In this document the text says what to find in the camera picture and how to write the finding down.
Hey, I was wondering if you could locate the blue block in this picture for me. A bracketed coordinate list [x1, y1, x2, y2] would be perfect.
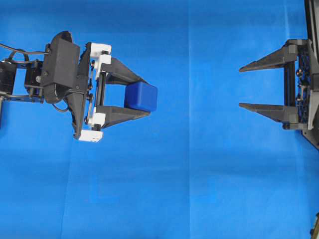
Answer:
[124, 82, 158, 112]

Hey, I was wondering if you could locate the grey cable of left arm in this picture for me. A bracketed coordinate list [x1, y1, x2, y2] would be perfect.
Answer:
[0, 42, 50, 65]

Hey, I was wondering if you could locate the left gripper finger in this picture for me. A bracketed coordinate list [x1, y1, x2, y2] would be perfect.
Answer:
[96, 106, 150, 129]
[101, 57, 147, 86]

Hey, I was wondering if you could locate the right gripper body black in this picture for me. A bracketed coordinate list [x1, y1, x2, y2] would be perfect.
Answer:
[284, 39, 319, 148]

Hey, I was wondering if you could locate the blue table cloth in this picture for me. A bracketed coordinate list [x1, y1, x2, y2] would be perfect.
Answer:
[0, 0, 319, 239]

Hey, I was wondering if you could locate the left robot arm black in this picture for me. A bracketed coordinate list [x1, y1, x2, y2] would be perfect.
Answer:
[0, 39, 158, 142]

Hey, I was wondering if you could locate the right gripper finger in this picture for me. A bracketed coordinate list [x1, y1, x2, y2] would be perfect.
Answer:
[239, 45, 298, 72]
[239, 103, 299, 123]

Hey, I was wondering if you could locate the left wrist camera housing black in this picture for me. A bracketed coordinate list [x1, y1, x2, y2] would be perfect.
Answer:
[40, 31, 80, 104]

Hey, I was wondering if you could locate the left gripper body white-black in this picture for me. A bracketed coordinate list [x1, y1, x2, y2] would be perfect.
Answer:
[72, 42, 112, 142]

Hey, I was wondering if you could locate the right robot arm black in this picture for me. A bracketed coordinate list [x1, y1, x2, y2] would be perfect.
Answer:
[239, 0, 319, 148]

